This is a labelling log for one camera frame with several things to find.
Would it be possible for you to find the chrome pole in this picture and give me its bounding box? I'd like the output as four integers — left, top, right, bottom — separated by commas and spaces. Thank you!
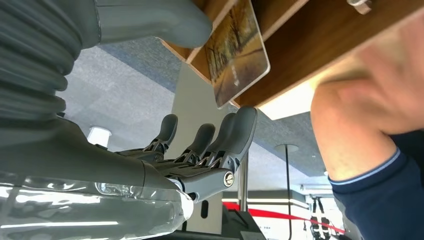
238, 152, 250, 213

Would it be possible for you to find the grey square pillar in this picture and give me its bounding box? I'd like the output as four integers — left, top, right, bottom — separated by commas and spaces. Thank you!
164, 62, 240, 235

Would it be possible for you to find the white cylinder fixture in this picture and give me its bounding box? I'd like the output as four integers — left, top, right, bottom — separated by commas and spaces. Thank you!
86, 126, 113, 149

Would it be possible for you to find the black cabinet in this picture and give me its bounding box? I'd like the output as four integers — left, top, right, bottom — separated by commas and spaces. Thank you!
149, 205, 267, 240

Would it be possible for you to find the black background equipment stand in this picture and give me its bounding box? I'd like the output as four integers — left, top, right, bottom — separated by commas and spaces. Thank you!
303, 196, 332, 240

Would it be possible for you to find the black barrier stand pole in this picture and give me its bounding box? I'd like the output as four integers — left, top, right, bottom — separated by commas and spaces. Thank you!
274, 143, 300, 240

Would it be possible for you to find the ribbed grey right arm sleeve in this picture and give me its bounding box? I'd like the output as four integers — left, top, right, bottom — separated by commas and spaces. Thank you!
0, 0, 101, 122

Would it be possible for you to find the person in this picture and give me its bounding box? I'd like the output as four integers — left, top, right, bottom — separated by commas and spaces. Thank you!
310, 9, 424, 240

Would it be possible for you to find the red barrier ribbon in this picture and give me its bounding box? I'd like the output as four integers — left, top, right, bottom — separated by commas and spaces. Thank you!
222, 201, 346, 235

